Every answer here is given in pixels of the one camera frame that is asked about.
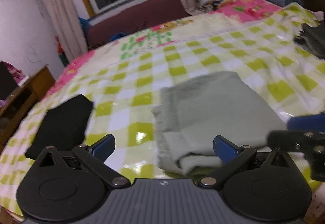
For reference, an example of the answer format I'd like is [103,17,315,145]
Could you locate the black folded garment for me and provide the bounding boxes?
[25,94,94,160]

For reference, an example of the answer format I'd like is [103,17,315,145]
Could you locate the wooden side desk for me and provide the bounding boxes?
[1,62,55,150]

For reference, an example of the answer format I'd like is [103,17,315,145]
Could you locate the dark grey clothes pile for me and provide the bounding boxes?
[294,23,325,60]

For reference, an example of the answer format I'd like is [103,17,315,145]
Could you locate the beige left curtain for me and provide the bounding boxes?
[42,0,88,61]

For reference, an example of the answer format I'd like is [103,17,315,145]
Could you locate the grey-green pants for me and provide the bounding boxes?
[153,71,286,176]

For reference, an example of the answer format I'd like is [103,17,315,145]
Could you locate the blue cloth on bench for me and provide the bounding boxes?
[109,32,128,42]

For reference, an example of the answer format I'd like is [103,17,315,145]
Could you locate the maroon window bench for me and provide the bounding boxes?
[87,0,189,46]

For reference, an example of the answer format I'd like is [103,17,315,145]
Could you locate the pink floral blanket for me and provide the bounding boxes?
[46,0,279,95]

